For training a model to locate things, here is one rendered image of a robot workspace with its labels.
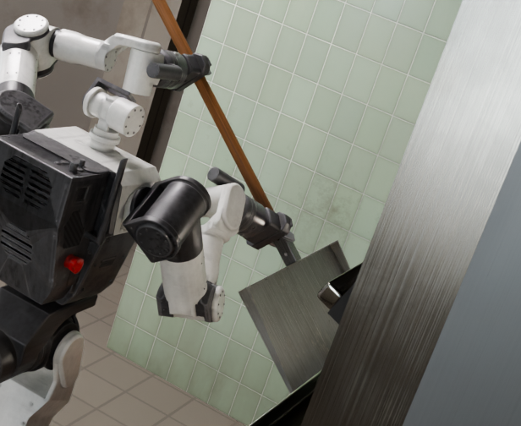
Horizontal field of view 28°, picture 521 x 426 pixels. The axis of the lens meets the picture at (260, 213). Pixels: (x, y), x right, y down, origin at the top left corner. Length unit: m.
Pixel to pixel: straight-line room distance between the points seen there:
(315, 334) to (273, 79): 1.55
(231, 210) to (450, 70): 1.59
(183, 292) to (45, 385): 0.40
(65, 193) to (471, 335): 1.27
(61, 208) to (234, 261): 2.12
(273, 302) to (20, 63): 0.77
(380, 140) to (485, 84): 2.98
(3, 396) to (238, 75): 1.93
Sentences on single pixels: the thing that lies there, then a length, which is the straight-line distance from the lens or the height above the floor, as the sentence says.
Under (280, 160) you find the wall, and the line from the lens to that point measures 3.89.
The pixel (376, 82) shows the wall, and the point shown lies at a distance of 3.73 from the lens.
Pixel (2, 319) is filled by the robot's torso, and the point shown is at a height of 1.05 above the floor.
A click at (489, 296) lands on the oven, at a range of 0.78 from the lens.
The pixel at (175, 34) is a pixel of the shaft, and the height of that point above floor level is 1.58.
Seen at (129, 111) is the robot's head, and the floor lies 1.51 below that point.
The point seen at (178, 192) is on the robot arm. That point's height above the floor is 1.41.
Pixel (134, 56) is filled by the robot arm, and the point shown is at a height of 1.55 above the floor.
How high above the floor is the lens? 2.05
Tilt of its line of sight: 18 degrees down
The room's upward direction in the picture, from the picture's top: 19 degrees clockwise
